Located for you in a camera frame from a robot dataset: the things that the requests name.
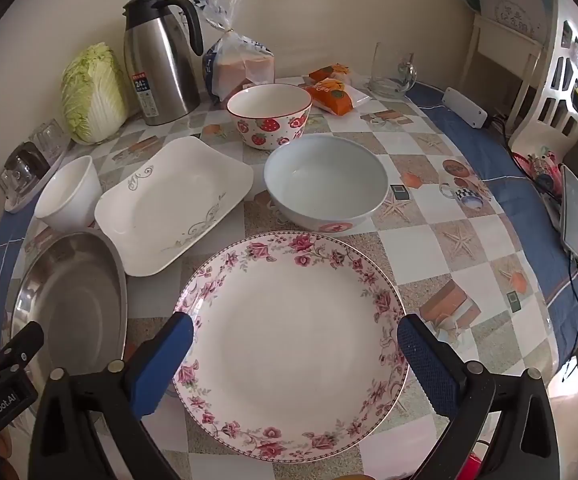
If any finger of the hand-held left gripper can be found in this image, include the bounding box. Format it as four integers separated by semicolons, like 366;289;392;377
0;321;44;376

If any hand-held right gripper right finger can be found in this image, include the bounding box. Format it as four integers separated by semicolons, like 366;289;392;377
397;313;562;480

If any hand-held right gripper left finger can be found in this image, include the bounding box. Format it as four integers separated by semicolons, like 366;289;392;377
28;311;196;480

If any stainless steel basin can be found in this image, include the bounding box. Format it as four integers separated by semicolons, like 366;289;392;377
10;229;130;413

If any floral rimmed white plate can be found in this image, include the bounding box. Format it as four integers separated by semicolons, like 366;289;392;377
173;231;410;463

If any small white bowl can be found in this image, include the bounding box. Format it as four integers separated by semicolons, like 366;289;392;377
34;155;102;233

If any white rectangular plate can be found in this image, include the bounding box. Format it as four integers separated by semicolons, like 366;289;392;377
94;136;254;277

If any large pale blue bowl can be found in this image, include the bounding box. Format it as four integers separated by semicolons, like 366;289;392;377
263;133;390;236

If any strawberry print bowl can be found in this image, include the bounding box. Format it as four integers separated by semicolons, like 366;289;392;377
227;83;313;151

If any checked printed tablecloth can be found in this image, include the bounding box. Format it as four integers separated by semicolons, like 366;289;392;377
11;76;560;480

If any smartphone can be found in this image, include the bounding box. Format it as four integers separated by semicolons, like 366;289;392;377
561;164;578;257

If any clear glass cup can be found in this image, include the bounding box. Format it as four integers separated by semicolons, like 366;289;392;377
29;119;68;154

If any colourful patterned box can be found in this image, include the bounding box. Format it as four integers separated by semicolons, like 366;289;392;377
529;154;567;188

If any white slotted chair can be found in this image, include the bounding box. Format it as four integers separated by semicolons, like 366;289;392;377
510;0;578;158

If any white power box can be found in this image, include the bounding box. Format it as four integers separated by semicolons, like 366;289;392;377
441;87;487;129

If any napa cabbage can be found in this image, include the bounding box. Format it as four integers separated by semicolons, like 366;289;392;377
60;42;130;145

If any clear glass mug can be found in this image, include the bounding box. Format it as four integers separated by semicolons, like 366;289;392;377
367;41;418;98

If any orange snack packet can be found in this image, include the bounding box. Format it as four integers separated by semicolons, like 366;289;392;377
304;78;374;118
308;63;352;86

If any stainless steel thermos jug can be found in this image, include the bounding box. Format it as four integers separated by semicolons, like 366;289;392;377
122;0;204;127

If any bagged sliced bread loaf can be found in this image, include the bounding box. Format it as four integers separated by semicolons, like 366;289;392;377
189;0;276;106

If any pale printed bag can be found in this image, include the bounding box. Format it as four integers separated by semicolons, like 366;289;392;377
456;0;557;38

